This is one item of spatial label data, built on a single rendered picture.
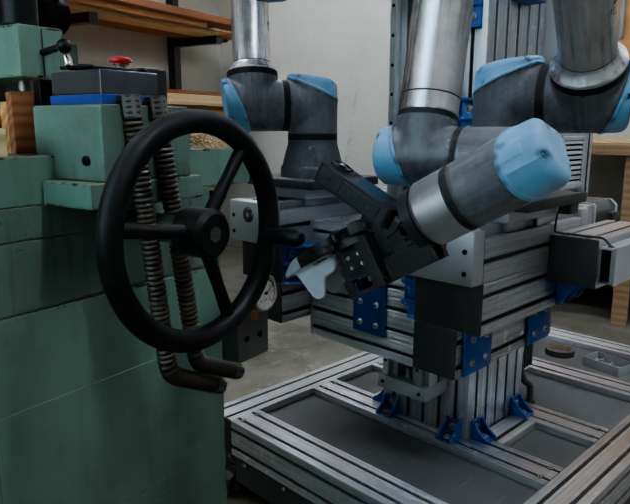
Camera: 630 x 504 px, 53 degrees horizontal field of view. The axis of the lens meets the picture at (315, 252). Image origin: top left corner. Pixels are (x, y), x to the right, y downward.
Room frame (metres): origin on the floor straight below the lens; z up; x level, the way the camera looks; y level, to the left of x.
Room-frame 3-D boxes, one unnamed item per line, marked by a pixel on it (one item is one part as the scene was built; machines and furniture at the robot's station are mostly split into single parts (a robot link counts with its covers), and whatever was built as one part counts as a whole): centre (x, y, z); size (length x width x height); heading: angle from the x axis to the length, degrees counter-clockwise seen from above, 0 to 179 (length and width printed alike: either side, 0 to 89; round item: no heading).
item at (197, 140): (1.09, 0.21, 0.92); 0.14 x 0.09 x 0.04; 56
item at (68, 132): (0.83, 0.26, 0.92); 0.15 x 0.13 x 0.09; 146
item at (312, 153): (1.50, 0.01, 0.87); 0.15 x 0.15 x 0.10
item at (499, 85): (1.15, -0.35, 0.98); 0.13 x 0.12 x 0.14; 59
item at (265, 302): (1.03, 0.10, 0.65); 0.06 x 0.04 x 0.08; 146
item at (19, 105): (0.91, 0.33, 0.94); 0.20 x 0.01 x 0.08; 146
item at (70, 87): (0.83, 0.25, 0.99); 0.13 x 0.11 x 0.06; 146
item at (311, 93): (1.50, 0.01, 0.98); 0.13 x 0.12 x 0.14; 101
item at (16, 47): (0.95, 0.43, 1.03); 0.14 x 0.07 x 0.09; 56
